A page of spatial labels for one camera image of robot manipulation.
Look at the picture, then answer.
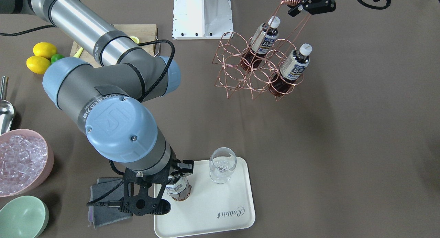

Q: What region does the clear wine glass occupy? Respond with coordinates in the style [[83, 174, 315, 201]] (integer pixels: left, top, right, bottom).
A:
[[209, 147, 237, 184]]

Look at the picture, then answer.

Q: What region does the yellow plastic knife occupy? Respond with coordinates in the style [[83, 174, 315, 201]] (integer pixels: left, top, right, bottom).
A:
[[73, 47, 84, 58]]

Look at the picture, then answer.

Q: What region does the upper whole lemon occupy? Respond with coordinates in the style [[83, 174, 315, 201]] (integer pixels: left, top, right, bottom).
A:
[[33, 42, 58, 59]]

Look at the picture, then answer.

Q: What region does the half lemon slice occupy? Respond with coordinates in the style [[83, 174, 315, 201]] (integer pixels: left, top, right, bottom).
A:
[[130, 36, 140, 44]]

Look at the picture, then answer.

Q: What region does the lower whole lemon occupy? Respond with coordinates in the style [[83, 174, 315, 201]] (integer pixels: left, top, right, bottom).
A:
[[26, 56, 51, 75]]

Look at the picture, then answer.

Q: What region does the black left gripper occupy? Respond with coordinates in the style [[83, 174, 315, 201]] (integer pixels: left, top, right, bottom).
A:
[[288, 0, 336, 17]]

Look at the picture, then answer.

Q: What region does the pink bowl of ice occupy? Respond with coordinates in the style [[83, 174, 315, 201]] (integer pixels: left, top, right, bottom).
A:
[[0, 129, 54, 197]]

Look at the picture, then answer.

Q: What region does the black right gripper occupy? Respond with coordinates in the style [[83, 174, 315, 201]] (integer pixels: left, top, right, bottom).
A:
[[119, 159, 194, 216]]

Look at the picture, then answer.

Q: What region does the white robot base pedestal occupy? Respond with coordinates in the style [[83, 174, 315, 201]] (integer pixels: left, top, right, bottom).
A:
[[172, 0, 234, 40]]

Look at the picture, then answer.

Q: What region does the mint green bowl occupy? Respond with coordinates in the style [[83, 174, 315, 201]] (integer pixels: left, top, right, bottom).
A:
[[0, 196, 49, 238]]

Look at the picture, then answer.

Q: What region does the tea bottle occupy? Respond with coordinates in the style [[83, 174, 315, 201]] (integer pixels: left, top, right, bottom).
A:
[[269, 43, 312, 96], [240, 17, 281, 72], [166, 176, 192, 202]]

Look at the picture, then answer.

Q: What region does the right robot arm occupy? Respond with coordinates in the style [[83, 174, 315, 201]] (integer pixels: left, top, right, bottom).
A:
[[1, 0, 194, 216]]

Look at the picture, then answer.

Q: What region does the grey folded cloth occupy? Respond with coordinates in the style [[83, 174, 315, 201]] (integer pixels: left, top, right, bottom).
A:
[[88, 177, 133, 229]]

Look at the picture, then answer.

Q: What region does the bamboo cutting board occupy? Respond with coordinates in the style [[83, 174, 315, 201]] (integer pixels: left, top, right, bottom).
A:
[[78, 24, 161, 68]]

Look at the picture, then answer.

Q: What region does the cream rabbit tray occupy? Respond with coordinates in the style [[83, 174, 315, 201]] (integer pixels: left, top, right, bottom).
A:
[[154, 158, 256, 238]]

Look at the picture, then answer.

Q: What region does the copper wire bottle basket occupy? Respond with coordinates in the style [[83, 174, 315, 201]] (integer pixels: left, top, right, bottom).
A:
[[212, 14, 311, 100]]

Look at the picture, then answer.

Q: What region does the whole lemon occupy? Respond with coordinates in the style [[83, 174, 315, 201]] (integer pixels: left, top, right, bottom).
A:
[[26, 56, 51, 75], [33, 42, 58, 59]]

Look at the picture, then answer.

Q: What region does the green lime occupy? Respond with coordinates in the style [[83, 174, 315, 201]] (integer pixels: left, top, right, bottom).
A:
[[50, 54, 65, 64]]

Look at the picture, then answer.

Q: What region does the steel ice scoop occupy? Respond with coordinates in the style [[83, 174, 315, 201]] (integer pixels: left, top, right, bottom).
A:
[[0, 76, 15, 135]]

